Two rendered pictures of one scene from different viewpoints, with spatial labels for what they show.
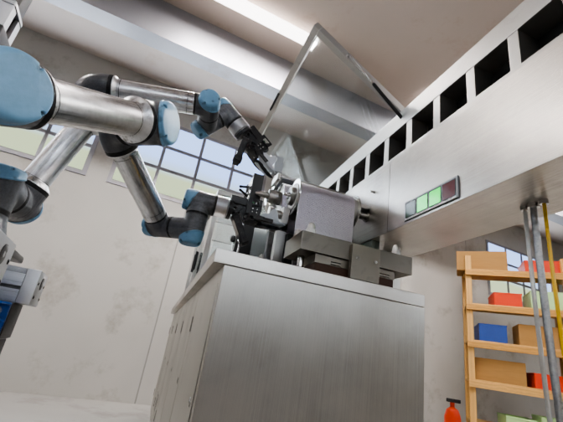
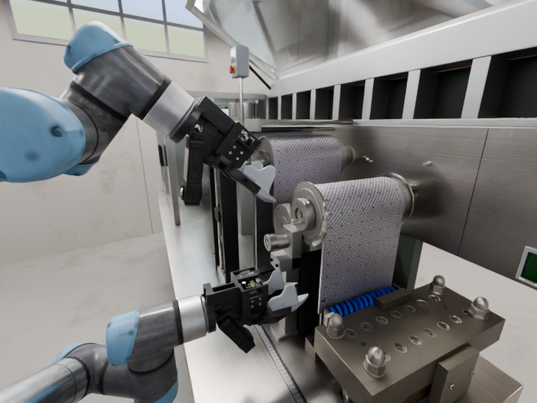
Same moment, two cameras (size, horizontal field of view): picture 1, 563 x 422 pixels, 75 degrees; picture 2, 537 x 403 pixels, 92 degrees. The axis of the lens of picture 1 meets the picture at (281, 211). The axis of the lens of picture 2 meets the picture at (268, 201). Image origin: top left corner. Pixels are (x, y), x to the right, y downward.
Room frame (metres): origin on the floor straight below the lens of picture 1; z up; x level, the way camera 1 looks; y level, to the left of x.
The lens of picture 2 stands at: (0.82, 0.14, 1.45)
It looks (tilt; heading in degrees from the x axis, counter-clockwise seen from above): 17 degrees down; 350
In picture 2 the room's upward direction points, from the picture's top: straight up
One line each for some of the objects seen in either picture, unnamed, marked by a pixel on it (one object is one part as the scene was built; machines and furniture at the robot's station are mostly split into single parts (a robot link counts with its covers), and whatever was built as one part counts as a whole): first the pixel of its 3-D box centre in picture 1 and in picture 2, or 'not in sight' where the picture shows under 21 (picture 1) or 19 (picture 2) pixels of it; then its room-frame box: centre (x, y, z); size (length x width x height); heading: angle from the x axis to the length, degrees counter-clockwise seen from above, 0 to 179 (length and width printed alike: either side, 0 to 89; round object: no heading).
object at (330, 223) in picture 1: (323, 232); (360, 267); (1.32, -0.17, 1.11); 0.23 x 0.01 x 0.18; 105
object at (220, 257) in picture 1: (237, 308); (222, 222); (2.26, 0.17, 0.88); 2.52 x 0.66 x 0.04; 15
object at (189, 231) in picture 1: (188, 229); (146, 374); (1.20, 0.30, 1.01); 0.11 x 0.08 x 0.11; 73
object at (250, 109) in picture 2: not in sight; (243, 110); (2.07, 0.04, 1.50); 0.14 x 0.14 x 0.06
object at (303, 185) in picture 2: (294, 197); (307, 213); (1.35, -0.04, 1.25); 0.15 x 0.01 x 0.15; 15
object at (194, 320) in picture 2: (221, 208); (193, 315); (1.22, 0.21, 1.11); 0.08 x 0.05 x 0.08; 15
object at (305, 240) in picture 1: (347, 257); (410, 333); (1.21, -0.25, 1.00); 0.40 x 0.16 x 0.06; 105
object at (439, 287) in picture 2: not in sight; (438, 283); (1.30, -0.39, 1.05); 0.04 x 0.04 x 0.04
